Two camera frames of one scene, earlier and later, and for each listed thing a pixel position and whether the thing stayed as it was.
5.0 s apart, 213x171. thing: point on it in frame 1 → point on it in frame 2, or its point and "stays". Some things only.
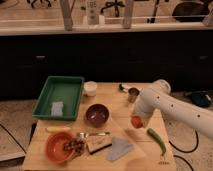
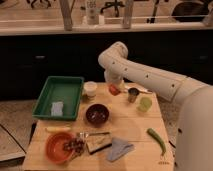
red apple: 136,122 → 113,90
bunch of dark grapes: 75,145 stays
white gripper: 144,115 → 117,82
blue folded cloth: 119,147 stays
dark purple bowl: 97,115 stays
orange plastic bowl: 54,147 stays
